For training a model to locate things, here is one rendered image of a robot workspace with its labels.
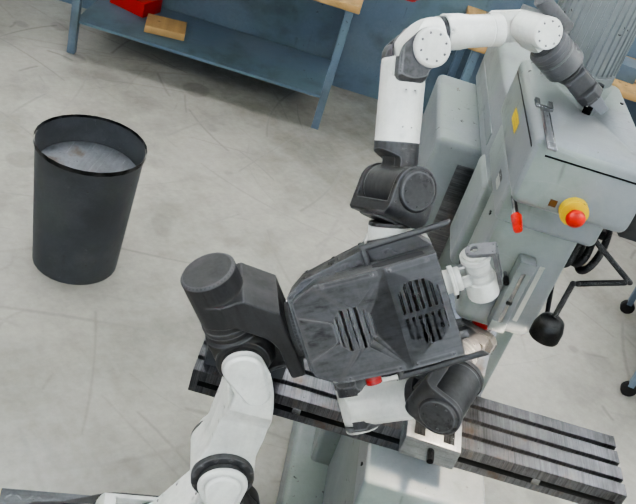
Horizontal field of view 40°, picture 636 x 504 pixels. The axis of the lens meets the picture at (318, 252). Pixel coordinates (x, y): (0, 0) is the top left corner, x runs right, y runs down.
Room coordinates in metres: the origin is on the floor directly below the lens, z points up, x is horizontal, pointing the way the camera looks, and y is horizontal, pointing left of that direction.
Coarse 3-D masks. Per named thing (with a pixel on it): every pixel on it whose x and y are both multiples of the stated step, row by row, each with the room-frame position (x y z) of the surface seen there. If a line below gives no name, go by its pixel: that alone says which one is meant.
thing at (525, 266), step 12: (516, 264) 1.75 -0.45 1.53; (528, 264) 1.73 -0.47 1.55; (516, 276) 1.73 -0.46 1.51; (528, 276) 1.73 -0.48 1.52; (504, 288) 1.75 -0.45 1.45; (516, 288) 1.73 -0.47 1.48; (504, 300) 1.73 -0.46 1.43; (516, 300) 1.73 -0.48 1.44; (492, 312) 1.75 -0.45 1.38; (504, 312) 1.73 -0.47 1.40; (492, 324) 1.73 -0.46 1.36; (504, 324) 1.73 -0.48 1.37
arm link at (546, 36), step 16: (544, 0) 1.80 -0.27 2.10; (528, 16) 1.79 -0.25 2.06; (544, 16) 1.76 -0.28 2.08; (560, 16) 1.82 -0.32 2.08; (512, 32) 1.81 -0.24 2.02; (528, 32) 1.75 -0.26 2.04; (544, 32) 1.74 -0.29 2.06; (560, 32) 1.76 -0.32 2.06; (528, 48) 1.80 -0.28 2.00; (544, 48) 1.74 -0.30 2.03; (560, 48) 1.78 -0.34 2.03; (544, 64) 1.78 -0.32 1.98
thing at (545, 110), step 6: (540, 102) 1.80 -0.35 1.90; (552, 102) 1.83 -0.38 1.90; (540, 108) 1.78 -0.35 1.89; (546, 108) 1.78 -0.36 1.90; (552, 108) 1.79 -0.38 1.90; (546, 114) 1.74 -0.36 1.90; (546, 120) 1.71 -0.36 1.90; (546, 126) 1.68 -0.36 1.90; (552, 126) 1.69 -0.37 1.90; (546, 132) 1.65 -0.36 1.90; (552, 132) 1.66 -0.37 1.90; (546, 138) 1.62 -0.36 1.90; (552, 138) 1.63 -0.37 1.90; (546, 144) 1.60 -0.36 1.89; (552, 144) 1.60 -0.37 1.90; (552, 150) 1.58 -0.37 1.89
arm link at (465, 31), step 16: (448, 16) 1.70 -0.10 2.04; (464, 16) 1.71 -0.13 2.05; (480, 16) 1.74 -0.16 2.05; (416, 32) 1.64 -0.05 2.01; (448, 32) 1.68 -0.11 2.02; (464, 32) 1.69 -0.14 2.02; (480, 32) 1.71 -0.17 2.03; (496, 32) 1.73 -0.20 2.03; (400, 48) 1.66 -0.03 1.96; (464, 48) 1.71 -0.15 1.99
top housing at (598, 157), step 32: (512, 96) 2.01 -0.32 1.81; (544, 96) 1.87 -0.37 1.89; (608, 96) 2.01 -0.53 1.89; (512, 128) 1.88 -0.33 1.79; (576, 128) 1.74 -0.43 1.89; (608, 128) 1.80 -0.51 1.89; (512, 160) 1.75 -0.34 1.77; (544, 160) 1.63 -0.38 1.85; (576, 160) 1.64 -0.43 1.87; (608, 160) 1.65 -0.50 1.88; (512, 192) 1.65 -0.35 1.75; (544, 192) 1.64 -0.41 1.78; (576, 192) 1.64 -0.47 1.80; (608, 192) 1.64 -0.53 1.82; (608, 224) 1.64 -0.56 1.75
